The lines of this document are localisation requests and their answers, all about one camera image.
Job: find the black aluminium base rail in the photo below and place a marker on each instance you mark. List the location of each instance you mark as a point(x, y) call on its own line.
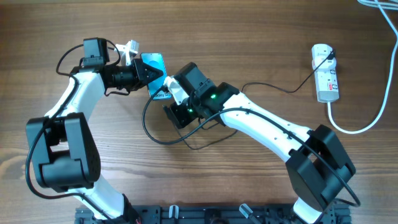
point(273, 213)

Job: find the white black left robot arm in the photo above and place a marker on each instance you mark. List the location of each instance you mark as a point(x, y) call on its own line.
point(63, 160)

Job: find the white power strip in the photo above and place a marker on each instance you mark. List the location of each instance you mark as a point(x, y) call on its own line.
point(324, 66)

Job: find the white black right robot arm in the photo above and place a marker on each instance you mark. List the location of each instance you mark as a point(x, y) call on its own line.
point(318, 166)

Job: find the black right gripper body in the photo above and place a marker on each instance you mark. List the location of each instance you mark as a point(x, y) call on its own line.
point(183, 114)

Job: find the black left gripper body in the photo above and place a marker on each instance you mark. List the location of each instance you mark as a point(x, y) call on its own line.
point(137, 73)

